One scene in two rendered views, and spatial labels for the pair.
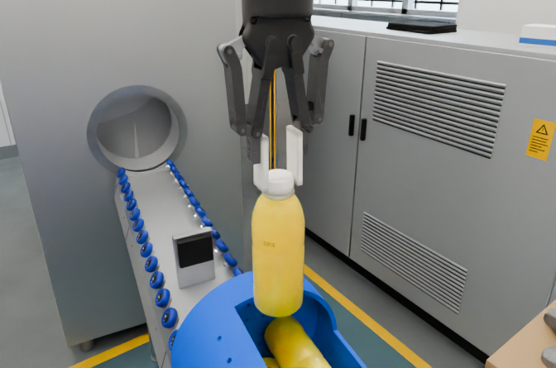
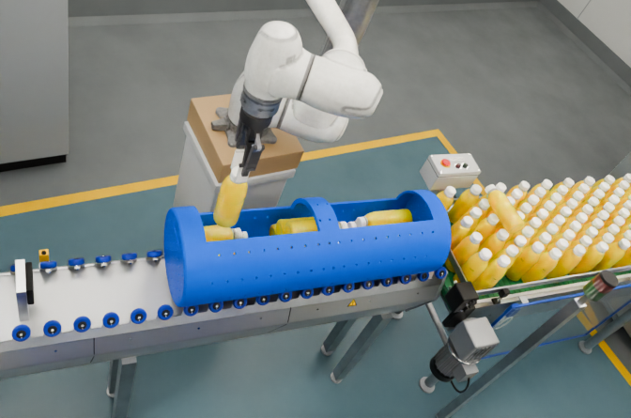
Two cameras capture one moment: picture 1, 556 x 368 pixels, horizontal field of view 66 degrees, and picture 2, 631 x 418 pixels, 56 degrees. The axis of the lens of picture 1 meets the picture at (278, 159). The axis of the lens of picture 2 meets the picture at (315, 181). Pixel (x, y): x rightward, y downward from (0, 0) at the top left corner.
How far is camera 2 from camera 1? 1.44 m
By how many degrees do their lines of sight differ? 81
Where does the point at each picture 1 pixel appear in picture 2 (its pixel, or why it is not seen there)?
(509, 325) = (45, 127)
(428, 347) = not seen: outside the picture
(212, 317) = (204, 255)
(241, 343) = (230, 244)
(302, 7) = not seen: hidden behind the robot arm
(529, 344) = (221, 144)
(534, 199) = (33, 23)
